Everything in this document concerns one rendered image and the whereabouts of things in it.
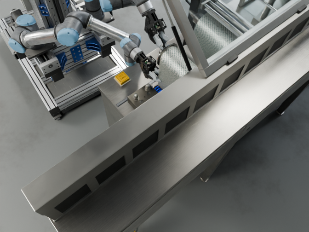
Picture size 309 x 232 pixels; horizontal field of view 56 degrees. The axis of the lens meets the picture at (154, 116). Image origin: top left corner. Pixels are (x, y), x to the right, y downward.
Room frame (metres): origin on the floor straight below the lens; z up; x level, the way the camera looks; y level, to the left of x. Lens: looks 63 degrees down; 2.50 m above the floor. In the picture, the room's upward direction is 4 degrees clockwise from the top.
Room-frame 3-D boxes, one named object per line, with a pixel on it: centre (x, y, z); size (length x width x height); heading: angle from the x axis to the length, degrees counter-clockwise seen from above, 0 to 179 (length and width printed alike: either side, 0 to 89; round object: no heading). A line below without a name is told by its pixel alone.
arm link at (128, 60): (1.20, 0.18, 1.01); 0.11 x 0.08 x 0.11; 172
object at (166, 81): (0.89, -0.09, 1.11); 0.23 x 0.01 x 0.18; 44
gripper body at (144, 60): (1.07, 0.08, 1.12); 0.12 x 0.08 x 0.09; 44
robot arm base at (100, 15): (1.72, 0.53, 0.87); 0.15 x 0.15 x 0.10
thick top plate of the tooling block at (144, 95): (0.78, -0.03, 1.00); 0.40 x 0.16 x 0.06; 44
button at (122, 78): (1.08, 0.23, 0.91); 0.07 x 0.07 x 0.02; 44
